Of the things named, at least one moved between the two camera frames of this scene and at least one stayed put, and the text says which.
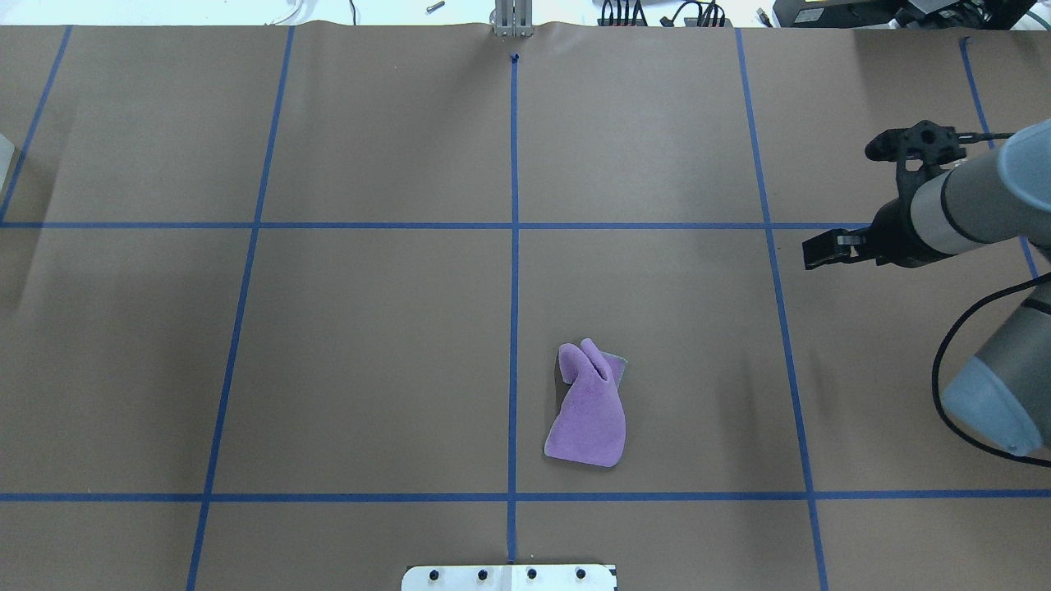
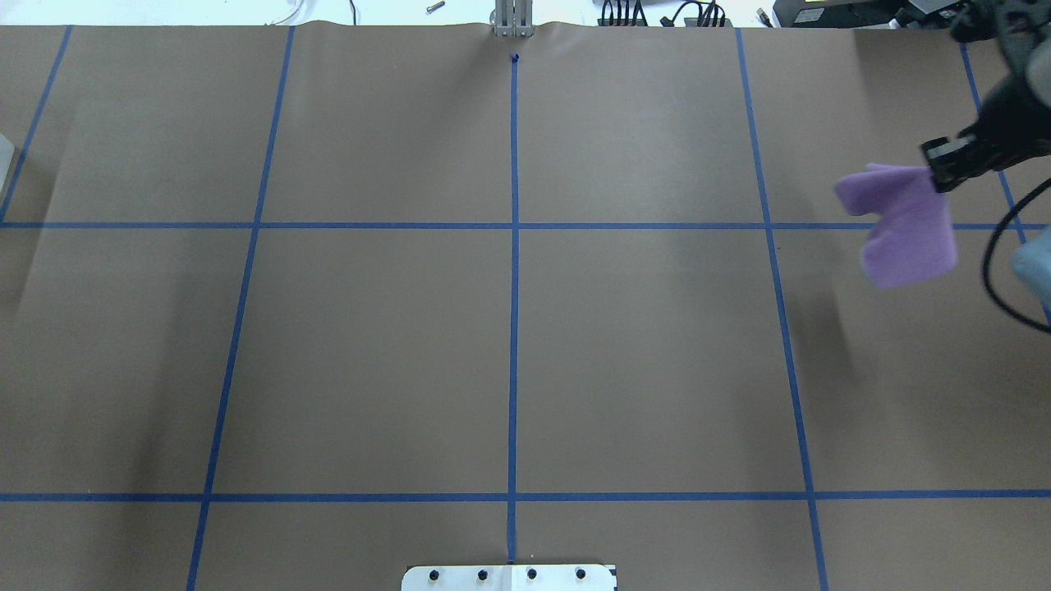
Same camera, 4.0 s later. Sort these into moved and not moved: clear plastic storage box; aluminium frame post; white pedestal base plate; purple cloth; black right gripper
Moved: black right gripper; purple cloth
Not moved: aluminium frame post; white pedestal base plate; clear plastic storage box
